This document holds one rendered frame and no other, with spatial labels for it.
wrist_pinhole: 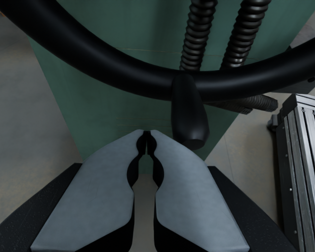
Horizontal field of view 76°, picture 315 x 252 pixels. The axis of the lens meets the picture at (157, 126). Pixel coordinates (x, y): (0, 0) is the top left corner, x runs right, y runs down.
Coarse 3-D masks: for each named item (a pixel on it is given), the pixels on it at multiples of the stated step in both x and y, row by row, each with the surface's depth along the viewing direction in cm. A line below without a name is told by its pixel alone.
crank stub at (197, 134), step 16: (176, 80) 15; (192, 80) 15; (176, 96) 14; (192, 96) 14; (176, 112) 13; (192, 112) 13; (176, 128) 13; (192, 128) 12; (208, 128) 13; (192, 144) 13
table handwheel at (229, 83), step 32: (0, 0) 10; (32, 0) 11; (32, 32) 12; (64, 32) 12; (96, 64) 14; (128, 64) 15; (256, 64) 17; (288, 64) 15; (160, 96) 17; (224, 96) 17
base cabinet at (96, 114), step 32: (64, 0) 28; (96, 0) 28; (128, 0) 28; (160, 0) 28; (224, 0) 29; (288, 0) 29; (96, 32) 32; (128, 32) 32; (160, 32) 32; (224, 32) 33; (288, 32) 33; (64, 64) 36; (160, 64) 37; (64, 96) 44; (96, 96) 44; (128, 96) 44; (96, 128) 54; (128, 128) 55; (160, 128) 55; (224, 128) 57
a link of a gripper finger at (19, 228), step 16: (64, 176) 8; (48, 192) 7; (32, 208) 7; (48, 208) 7; (0, 224) 6; (16, 224) 6; (32, 224) 6; (0, 240) 6; (16, 240) 6; (32, 240) 6
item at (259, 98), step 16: (192, 0) 18; (208, 0) 17; (256, 0) 17; (192, 16) 18; (208, 16) 18; (240, 16) 19; (256, 16) 18; (192, 32) 19; (208, 32) 20; (240, 32) 19; (256, 32) 20; (192, 48) 20; (240, 48) 21; (192, 64) 22; (224, 64) 23; (240, 64) 22; (256, 96) 30; (240, 112) 34
